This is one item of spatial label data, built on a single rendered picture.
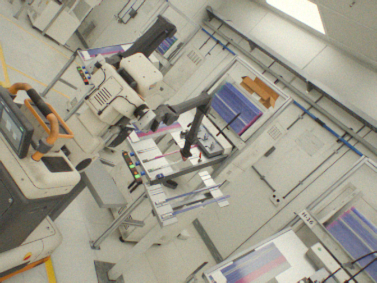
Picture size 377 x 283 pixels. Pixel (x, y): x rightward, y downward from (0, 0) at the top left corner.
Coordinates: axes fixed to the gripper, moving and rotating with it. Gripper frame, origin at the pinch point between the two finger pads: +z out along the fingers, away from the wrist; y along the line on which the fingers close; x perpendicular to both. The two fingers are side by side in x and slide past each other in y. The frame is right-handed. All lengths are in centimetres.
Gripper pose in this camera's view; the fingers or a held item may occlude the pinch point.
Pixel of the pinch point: (184, 159)
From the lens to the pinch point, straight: 241.3
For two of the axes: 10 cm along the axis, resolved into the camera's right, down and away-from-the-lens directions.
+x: -8.6, 2.1, -4.7
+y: -4.9, -6.3, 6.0
